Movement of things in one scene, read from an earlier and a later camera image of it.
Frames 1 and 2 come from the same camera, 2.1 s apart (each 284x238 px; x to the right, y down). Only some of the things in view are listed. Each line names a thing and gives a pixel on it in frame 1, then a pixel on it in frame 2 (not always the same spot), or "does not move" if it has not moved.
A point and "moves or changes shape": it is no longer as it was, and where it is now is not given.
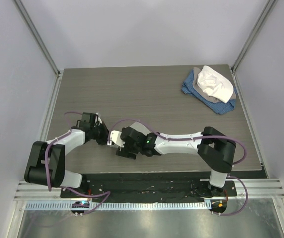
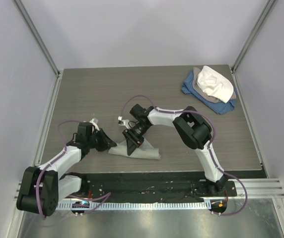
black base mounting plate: (147, 187) does not move
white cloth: (213, 83) does not move
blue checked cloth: (224, 108) does not move
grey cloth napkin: (140, 127) moves or changes shape
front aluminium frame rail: (258, 188) does not move
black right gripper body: (124, 150) to (139, 130)
